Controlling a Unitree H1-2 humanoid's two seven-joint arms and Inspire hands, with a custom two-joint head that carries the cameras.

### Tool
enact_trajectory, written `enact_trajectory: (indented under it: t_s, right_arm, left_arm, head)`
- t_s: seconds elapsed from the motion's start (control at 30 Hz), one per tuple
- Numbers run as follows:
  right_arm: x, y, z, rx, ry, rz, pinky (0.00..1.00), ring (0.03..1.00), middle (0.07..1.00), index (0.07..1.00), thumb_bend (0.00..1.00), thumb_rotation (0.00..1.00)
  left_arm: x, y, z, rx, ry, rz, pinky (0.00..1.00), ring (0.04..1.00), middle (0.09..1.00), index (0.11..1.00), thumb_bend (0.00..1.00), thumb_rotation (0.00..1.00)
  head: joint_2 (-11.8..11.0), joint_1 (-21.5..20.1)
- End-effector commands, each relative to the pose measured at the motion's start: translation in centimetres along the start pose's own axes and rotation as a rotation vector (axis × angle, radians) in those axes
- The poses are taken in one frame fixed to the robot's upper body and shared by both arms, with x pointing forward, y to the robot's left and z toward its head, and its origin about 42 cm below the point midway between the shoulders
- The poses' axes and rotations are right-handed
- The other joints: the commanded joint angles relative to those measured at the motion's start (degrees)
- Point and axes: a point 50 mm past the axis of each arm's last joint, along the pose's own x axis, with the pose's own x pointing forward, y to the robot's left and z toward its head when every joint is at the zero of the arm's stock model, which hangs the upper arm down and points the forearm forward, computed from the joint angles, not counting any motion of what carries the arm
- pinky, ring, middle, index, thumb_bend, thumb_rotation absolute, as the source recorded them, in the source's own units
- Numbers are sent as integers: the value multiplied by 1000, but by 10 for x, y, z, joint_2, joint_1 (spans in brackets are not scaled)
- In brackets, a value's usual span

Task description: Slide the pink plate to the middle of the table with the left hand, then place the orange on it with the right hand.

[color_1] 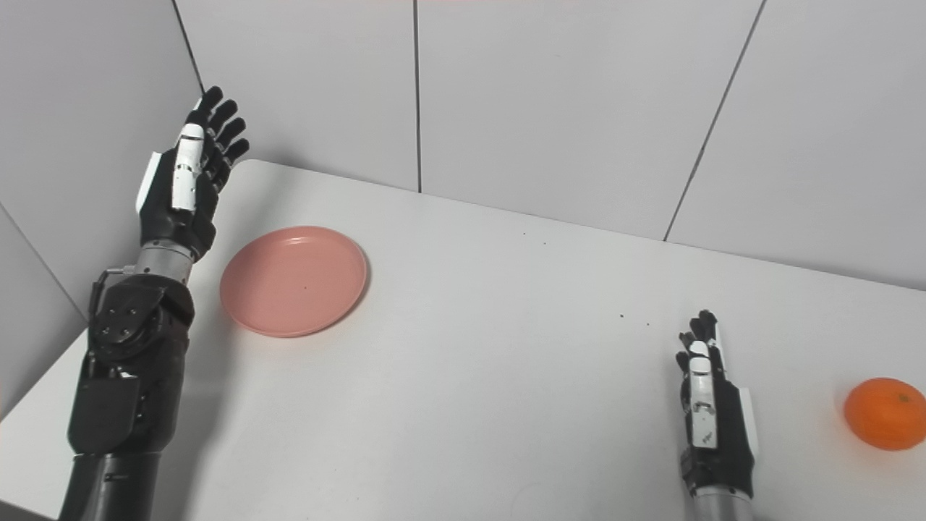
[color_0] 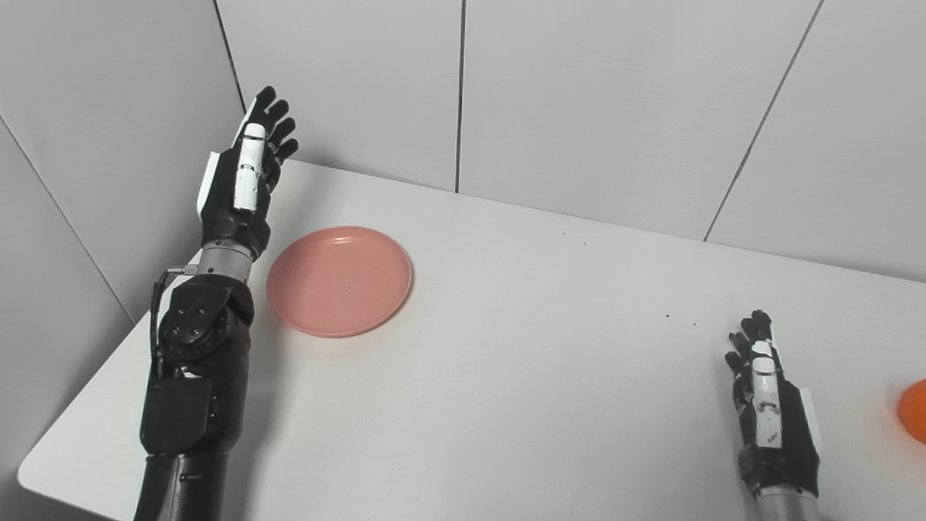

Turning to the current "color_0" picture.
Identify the pink round plate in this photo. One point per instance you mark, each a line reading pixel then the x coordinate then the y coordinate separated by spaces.
pixel 339 281

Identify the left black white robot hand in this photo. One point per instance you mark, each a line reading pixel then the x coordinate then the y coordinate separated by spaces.
pixel 242 195

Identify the orange fruit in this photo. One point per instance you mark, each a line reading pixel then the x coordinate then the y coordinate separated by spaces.
pixel 914 410

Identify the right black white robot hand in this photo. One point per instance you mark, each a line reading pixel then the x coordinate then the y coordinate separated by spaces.
pixel 774 427

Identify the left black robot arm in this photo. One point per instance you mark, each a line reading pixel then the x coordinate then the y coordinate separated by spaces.
pixel 192 383

